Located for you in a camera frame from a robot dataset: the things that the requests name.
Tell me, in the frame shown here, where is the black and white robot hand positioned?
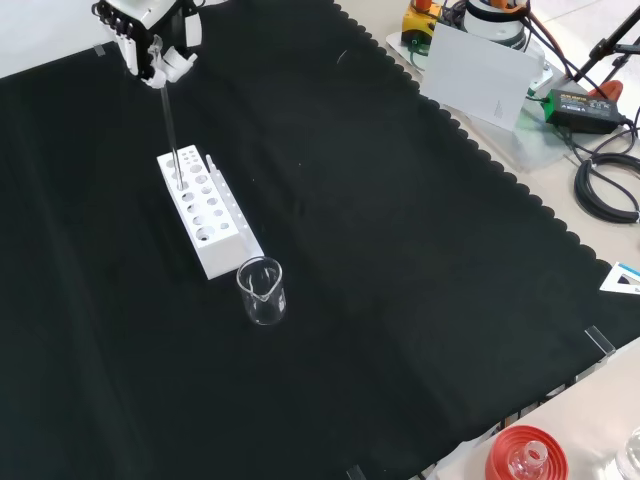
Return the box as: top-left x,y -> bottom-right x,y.
91,0 -> 204,90

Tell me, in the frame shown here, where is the clear glass rod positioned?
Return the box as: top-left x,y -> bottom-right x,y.
159,83 -> 184,190

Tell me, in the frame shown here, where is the white test tube rack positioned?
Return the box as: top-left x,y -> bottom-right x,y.
156,144 -> 265,280

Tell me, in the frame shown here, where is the yellow stop button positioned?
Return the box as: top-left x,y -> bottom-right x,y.
402,0 -> 444,46

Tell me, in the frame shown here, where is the clear glass beaker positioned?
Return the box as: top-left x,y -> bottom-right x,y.
235,256 -> 289,327

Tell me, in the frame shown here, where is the black bench cloth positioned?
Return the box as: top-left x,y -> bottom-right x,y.
0,0 -> 632,480

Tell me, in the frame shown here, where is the pale board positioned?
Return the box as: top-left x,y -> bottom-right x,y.
421,22 -> 546,131

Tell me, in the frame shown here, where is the black power adapter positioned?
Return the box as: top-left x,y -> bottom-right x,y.
543,88 -> 626,135

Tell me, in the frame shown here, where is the black tripod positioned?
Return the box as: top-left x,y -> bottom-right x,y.
572,4 -> 640,86

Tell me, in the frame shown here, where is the orange clamp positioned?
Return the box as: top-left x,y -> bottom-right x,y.
589,79 -> 624,101

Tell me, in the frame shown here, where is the white triangle ruler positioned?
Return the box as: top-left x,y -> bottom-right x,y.
598,260 -> 640,296

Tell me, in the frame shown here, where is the clear round-bottom flask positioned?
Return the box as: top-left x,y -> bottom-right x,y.
508,439 -> 549,480

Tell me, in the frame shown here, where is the clear glass vessel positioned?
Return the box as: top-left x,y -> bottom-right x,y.
613,427 -> 640,480

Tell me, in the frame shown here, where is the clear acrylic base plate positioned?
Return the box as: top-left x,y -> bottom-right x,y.
384,29 -> 581,175

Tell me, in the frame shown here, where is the coiled black cable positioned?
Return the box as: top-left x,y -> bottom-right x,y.
573,153 -> 640,224

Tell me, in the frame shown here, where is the red ribbed ring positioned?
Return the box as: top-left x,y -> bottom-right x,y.
483,424 -> 570,480

